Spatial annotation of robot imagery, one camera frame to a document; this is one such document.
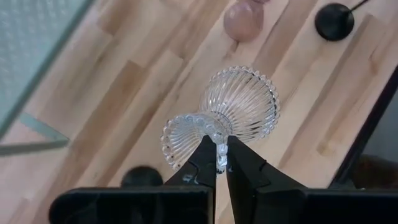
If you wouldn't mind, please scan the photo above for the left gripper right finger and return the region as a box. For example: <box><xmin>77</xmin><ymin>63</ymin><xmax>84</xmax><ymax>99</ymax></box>
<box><xmin>226</xmin><ymin>135</ymin><xmax>307</xmax><ymax>224</ymax></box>

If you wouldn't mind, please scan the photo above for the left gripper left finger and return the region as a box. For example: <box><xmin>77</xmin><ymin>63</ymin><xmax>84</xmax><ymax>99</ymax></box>
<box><xmin>163</xmin><ymin>135</ymin><xmax>218</xmax><ymax>189</ymax></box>

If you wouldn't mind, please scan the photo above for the clear ribbed glass candle holder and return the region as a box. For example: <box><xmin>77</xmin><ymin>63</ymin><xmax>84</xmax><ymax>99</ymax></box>
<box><xmin>160</xmin><ymin>64</ymin><xmax>281</xmax><ymax>174</ymax></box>

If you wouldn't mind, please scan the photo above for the pink ribbed glass candle holder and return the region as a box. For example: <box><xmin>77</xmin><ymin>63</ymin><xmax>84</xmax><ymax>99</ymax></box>
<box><xmin>223</xmin><ymin>0</ymin><xmax>271</xmax><ymax>43</ymax></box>

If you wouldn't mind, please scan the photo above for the pale green perforated metal shelf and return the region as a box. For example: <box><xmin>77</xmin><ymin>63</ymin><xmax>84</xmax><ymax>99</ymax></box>
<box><xmin>0</xmin><ymin>0</ymin><xmax>96</xmax><ymax>157</ymax></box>

